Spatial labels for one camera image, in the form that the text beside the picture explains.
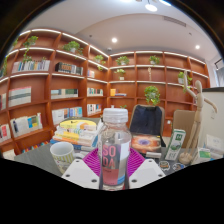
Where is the stack of dark books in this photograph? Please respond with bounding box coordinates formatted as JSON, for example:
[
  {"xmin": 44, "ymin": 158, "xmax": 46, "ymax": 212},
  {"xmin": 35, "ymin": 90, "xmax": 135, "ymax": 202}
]
[{"xmin": 130, "ymin": 132, "xmax": 163, "ymax": 159}]

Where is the tan upholstered chair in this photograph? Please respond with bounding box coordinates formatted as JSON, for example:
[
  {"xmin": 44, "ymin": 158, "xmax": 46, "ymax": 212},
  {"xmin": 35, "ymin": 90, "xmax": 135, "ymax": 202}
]
[{"xmin": 171, "ymin": 109, "xmax": 198, "ymax": 148}]

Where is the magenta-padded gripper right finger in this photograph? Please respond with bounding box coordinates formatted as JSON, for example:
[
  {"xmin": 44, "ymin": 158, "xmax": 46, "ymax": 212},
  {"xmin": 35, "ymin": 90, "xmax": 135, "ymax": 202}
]
[{"xmin": 126, "ymin": 147, "xmax": 166, "ymax": 191}]

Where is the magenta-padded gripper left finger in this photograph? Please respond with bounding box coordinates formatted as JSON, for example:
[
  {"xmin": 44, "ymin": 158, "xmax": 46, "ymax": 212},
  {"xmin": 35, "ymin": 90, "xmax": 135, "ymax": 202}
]
[{"xmin": 62, "ymin": 147, "xmax": 103, "ymax": 191}]

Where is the ceiling air vent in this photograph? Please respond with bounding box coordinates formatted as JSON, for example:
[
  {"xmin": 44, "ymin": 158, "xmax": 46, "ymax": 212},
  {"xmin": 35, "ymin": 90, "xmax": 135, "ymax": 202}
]
[{"xmin": 163, "ymin": 15, "xmax": 188, "ymax": 28}]

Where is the stack of colourful books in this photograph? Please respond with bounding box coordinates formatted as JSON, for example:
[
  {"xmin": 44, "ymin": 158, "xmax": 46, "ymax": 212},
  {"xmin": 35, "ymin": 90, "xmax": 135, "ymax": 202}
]
[{"xmin": 52, "ymin": 118, "xmax": 104, "ymax": 152}]

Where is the branched ceiling lamp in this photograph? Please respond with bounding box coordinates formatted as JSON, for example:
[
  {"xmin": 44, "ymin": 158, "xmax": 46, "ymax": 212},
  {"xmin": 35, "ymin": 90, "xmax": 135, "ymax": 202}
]
[{"xmin": 119, "ymin": 0, "xmax": 173, "ymax": 13}]

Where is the yellow striped cartoon mug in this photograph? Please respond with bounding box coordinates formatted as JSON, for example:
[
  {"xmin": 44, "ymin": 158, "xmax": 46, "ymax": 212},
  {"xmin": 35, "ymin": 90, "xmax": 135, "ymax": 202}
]
[{"xmin": 49, "ymin": 141, "xmax": 76, "ymax": 176}]

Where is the tall green white carton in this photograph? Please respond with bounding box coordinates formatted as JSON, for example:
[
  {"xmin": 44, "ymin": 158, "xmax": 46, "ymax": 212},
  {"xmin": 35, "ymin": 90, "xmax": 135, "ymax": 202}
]
[{"xmin": 164, "ymin": 128, "xmax": 187, "ymax": 162}]

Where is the chair with dark jacket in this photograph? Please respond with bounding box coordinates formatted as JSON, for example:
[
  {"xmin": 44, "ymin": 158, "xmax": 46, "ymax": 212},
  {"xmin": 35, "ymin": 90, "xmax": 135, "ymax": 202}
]
[{"xmin": 129, "ymin": 104, "xmax": 167, "ymax": 148}]

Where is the clear plastic water bottle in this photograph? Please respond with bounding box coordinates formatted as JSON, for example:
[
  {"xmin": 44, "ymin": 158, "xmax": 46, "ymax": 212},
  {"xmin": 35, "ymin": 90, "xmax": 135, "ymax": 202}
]
[{"xmin": 97, "ymin": 107, "xmax": 133, "ymax": 192}]

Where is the white counter with dark top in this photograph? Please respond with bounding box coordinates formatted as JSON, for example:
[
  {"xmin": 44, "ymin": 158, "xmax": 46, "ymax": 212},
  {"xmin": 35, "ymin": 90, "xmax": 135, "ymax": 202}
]
[{"xmin": 201, "ymin": 86, "xmax": 224, "ymax": 161}]

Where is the wooden artist mannequin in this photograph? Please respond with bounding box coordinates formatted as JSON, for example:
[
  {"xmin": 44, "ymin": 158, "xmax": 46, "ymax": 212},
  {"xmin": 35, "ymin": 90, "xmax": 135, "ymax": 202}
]
[{"xmin": 178, "ymin": 70, "xmax": 219, "ymax": 165}]

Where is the wooden bookshelf unit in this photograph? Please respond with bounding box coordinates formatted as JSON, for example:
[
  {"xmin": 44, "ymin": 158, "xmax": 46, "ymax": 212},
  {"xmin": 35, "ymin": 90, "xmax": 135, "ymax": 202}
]
[{"xmin": 0, "ymin": 28, "xmax": 211, "ymax": 158}]

